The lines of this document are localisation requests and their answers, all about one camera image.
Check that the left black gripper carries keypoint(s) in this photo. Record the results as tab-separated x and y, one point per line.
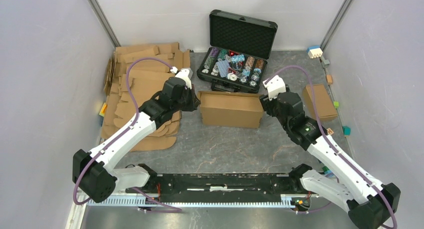
194	101

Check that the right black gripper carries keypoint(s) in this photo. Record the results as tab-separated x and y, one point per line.
267	104

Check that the cardboard box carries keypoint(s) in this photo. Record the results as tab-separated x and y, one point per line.
230	109
323	103

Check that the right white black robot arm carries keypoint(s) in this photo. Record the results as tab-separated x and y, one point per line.
368	202

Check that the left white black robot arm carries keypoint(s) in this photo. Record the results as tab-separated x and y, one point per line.
95	173

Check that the folded closed cardboard box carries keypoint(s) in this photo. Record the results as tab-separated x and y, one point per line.
323	103

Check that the stack of flat cardboard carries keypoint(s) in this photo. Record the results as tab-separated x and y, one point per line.
133	75

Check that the green small cube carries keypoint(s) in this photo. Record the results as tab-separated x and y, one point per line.
336	104

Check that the wooden letter block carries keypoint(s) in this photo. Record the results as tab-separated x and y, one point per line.
330	131

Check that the small wooden cube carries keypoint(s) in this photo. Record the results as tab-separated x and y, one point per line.
329	79

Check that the grey small block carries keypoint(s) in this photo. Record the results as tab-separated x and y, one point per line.
324	62

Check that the blue white toy block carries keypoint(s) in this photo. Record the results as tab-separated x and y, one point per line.
314	51

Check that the teal small cube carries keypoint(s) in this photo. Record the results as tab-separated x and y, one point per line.
346	130

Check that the black poker chip case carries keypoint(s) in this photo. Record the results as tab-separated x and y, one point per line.
239	48

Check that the orange yellow block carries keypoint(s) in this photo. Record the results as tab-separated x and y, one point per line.
102	113

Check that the blue green block stack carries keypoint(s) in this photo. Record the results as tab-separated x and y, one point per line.
327	172

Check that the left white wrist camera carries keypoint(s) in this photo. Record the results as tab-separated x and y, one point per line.
184	74

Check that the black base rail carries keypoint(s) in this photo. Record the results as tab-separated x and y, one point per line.
222	187

